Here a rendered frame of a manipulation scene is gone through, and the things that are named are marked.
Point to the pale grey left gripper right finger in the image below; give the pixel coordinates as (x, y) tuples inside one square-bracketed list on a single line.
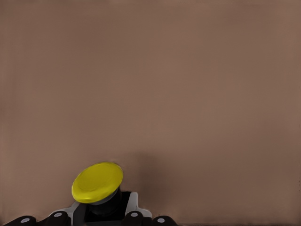
[(133, 202)]

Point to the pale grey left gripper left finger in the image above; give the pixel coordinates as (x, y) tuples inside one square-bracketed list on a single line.
[(74, 210)]

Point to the black bottle with yellow cap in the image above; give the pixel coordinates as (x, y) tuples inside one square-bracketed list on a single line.
[(97, 181)]

